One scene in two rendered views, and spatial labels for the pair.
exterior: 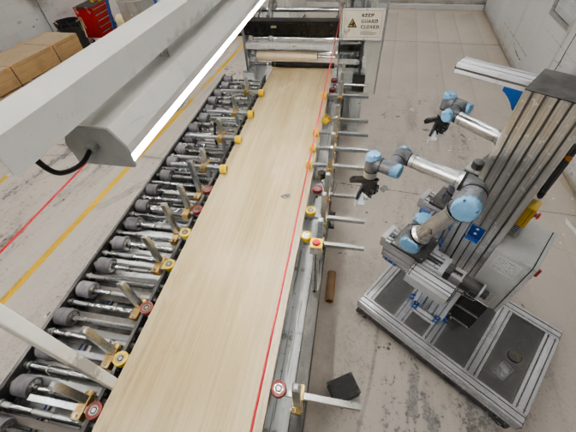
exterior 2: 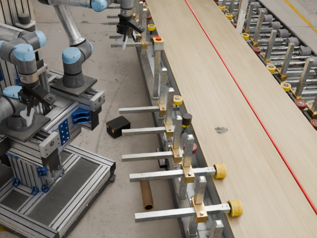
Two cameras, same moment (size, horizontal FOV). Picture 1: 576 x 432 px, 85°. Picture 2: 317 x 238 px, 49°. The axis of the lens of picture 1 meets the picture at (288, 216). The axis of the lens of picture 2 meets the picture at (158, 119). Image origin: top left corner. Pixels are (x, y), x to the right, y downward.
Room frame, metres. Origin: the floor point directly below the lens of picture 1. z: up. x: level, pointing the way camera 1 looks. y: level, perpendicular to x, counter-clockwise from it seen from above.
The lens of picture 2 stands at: (3.23, -1.10, 2.34)
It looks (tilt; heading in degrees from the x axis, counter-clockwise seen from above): 38 degrees down; 155
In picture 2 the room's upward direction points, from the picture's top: 4 degrees clockwise
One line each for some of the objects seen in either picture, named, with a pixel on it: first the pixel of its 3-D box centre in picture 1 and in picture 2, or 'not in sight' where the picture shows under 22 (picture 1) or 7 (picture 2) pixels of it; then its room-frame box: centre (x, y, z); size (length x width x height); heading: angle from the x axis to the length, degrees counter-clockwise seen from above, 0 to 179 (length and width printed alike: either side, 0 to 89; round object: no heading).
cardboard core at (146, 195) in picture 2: (330, 286); (146, 192); (1.46, -0.35, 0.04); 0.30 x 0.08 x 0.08; 167
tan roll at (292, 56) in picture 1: (303, 56); not in sight; (4.24, -0.33, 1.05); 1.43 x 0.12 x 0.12; 77
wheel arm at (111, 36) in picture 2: not in sight; (131, 36); (0.14, -0.03, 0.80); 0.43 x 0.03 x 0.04; 77
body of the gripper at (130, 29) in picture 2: (369, 184); (125, 24); (1.28, -0.47, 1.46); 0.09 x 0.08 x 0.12; 42
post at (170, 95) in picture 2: (323, 215); (168, 118); (1.58, -0.27, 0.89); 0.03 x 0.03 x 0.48; 77
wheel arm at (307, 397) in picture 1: (317, 399); (134, 45); (0.38, -0.09, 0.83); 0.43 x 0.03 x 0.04; 77
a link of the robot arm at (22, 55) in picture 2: (448, 100); (24, 58); (1.85, -1.08, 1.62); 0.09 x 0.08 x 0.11; 35
